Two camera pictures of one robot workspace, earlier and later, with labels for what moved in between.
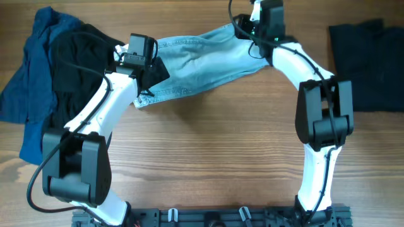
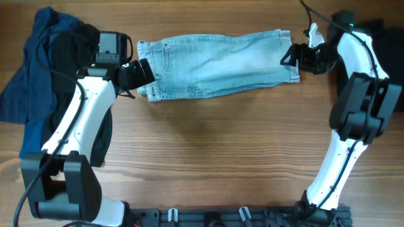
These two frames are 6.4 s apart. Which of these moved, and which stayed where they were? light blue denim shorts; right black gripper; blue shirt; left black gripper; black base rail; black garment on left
Moved: light blue denim shorts; right black gripper; left black gripper
Stayed: black garment on left; black base rail; blue shirt
